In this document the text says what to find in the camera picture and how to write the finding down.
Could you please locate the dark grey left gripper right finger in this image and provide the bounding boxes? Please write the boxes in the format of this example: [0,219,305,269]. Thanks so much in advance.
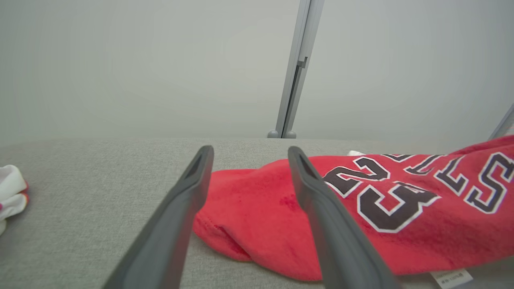
[288,145,402,289]

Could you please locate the grey metal partition post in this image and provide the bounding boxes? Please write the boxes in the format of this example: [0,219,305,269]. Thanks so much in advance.
[267,0,326,139]
[488,104,514,141]

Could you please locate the red shorts white side stripes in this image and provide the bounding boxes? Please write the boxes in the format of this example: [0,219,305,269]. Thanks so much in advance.
[0,165,29,236]

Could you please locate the red jersey large 23 print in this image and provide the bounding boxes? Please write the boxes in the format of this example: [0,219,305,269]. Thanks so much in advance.
[193,136,514,289]

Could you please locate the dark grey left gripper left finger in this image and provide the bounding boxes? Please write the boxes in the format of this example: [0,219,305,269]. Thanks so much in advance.
[102,145,215,289]

